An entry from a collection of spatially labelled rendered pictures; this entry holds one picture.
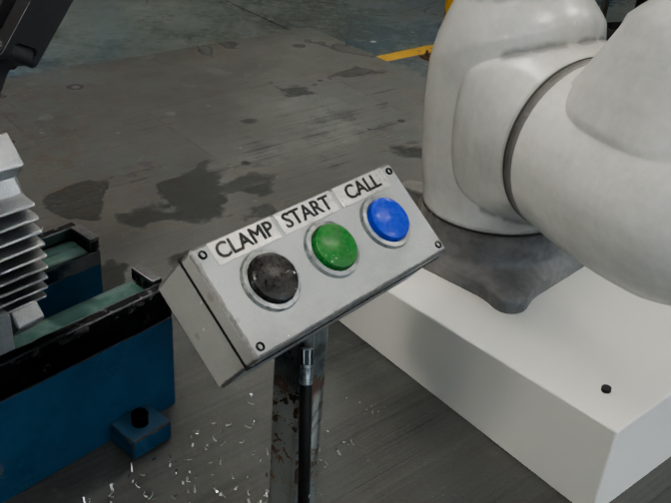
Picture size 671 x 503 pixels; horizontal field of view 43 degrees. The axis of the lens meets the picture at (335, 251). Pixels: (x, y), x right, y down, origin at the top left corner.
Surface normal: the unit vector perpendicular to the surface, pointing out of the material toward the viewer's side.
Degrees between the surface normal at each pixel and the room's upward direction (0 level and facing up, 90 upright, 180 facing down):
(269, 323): 38
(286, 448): 90
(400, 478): 0
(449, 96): 91
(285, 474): 90
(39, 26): 102
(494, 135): 85
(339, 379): 0
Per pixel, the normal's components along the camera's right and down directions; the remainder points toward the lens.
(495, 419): -0.78, 0.28
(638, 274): -0.68, 0.65
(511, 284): 0.01, -0.72
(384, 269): 0.50, -0.43
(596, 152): -0.78, -0.28
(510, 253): -0.04, 0.41
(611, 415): 0.00, -0.87
